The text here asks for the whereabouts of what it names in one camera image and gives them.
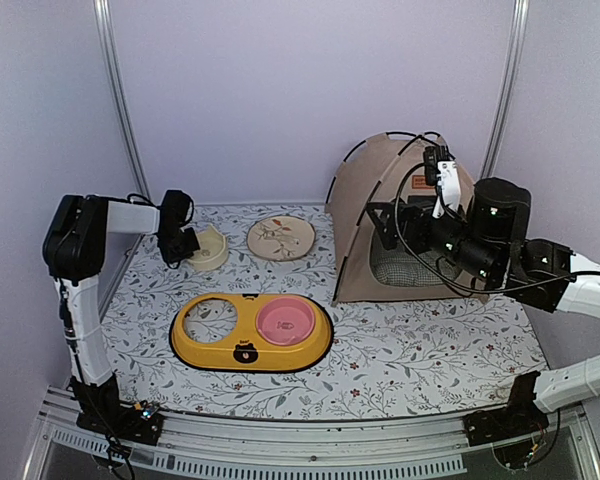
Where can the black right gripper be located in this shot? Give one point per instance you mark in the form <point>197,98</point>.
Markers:
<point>418,213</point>

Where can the cream pet bowl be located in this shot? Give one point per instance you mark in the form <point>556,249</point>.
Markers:
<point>213,250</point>

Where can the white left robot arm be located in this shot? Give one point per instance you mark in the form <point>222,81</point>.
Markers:
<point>74,251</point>

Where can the round beige embroidered mat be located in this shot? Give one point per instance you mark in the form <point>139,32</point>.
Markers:
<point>281,238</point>

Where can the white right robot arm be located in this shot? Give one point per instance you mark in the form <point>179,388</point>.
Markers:
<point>561,289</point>

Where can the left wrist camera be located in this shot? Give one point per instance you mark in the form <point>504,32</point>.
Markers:
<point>178,205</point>

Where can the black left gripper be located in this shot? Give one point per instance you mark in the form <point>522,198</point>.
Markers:
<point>172,257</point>

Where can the pink pet bowl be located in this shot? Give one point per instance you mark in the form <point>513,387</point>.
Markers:
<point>285,321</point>

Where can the aluminium front rail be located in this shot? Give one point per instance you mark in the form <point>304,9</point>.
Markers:
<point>210,447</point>

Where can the floral white table mat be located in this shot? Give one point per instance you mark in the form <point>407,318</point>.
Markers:
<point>387,360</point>

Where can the beige fabric pet tent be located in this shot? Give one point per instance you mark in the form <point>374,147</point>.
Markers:
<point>371,172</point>

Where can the aluminium frame post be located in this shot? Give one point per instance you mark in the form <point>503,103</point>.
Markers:
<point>511,67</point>
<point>105,29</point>

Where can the left aluminium frame post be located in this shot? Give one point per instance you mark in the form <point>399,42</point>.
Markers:
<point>105,29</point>

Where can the green checkered pet cushion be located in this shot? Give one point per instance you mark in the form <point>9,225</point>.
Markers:
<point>398,268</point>

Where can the right aluminium frame post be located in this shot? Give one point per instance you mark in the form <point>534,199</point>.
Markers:
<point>511,67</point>

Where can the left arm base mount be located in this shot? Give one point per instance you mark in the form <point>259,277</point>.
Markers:
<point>102,412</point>

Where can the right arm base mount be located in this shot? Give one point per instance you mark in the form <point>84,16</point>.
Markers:
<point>520,416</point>

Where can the yellow double bowl holder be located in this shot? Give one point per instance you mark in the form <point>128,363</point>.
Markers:
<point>243,349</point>

